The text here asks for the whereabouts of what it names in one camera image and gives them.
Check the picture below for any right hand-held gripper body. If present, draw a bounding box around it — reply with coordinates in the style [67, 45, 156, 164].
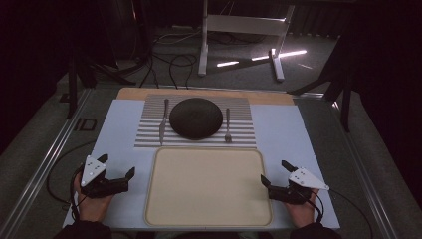
[268, 167, 330, 205]

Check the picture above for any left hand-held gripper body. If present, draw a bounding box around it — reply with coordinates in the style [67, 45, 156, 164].
[80, 154, 129, 199]

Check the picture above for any silver table knife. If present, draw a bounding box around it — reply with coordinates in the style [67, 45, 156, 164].
[158, 98, 170, 147]

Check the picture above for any beige tray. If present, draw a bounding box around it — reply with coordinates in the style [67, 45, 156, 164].
[143, 146, 274, 228]

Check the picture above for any silver fork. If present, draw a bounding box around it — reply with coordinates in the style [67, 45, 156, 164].
[224, 108, 233, 144]

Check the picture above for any black round plate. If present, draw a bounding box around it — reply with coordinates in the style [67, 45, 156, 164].
[168, 97, 224, 140]

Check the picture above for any person's left hand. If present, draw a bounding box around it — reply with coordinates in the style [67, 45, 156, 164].
[73, 172, 115, 223]

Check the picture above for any person's right hand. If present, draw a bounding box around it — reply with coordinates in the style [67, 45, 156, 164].
[283, 188, 321, 229]

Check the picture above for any light blue table sheet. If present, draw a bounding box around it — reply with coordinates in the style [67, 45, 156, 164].
[63, 99, 341, 231]

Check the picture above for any wooden table board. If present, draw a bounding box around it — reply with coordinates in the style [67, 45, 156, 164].
[116, 87, 296, 107]

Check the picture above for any striped placemat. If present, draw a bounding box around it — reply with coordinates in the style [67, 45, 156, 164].
[133, 94, 258, 149]

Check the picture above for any black tripod stand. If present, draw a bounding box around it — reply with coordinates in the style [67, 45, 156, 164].
[65, 49, 137, 120]
[288, 33, 353, 133]

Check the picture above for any white metal stand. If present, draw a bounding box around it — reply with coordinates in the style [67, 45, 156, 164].
[197, 0, 297, 83]

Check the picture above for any dark curtain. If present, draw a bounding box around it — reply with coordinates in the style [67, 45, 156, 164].
[288, 2, 353, 39]

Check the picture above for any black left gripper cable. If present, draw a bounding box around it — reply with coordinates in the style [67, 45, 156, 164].
[46, 140, 98, 222]

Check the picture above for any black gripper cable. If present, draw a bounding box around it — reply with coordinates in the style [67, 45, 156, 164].
[46, 140, 98, 222]
[298, 188, 374, 239]

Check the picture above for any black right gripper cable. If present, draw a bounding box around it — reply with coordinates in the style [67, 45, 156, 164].
[298, 188, 374, 239]

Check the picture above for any black floor bracket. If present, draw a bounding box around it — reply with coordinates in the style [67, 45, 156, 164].
[73, 118, 99, 132]

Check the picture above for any black looped floor cable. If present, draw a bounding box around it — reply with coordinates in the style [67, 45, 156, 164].
[168, 54, 199, 90]

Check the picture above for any whitish floor cable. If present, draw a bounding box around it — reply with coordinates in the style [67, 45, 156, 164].
[153, 29, 203, 46]

